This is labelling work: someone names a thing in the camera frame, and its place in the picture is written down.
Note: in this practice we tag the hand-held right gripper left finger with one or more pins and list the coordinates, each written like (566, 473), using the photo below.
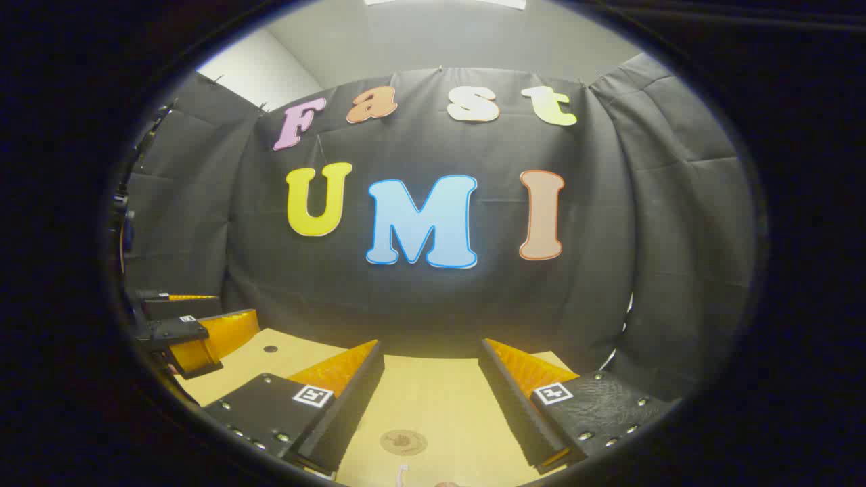
(352, 406)

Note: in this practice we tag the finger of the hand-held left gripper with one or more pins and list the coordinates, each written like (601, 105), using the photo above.
(176, 330)
(176, 308)

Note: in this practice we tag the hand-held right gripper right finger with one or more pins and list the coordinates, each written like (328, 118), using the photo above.
(514, 412)

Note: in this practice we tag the round cork coaster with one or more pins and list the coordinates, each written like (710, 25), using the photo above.
(403, 442)

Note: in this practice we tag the white toothbrush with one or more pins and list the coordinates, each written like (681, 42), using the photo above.
(403, 473)

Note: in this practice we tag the light wooden desktop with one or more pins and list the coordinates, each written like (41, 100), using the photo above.
(433, 392)

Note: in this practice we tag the black backdrop cloth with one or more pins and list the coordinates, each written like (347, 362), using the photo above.
(609, 203)

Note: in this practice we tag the white ceiling light panel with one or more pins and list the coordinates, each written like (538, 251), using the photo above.
(446, 3)

